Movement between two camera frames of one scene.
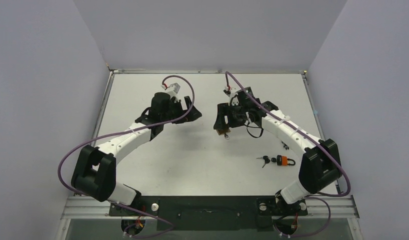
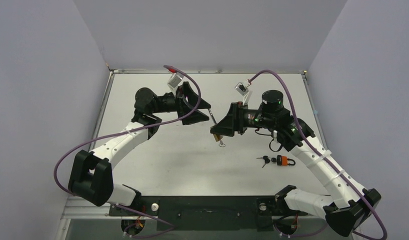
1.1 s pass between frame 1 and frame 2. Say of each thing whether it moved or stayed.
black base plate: stayed
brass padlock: moved
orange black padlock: stayed
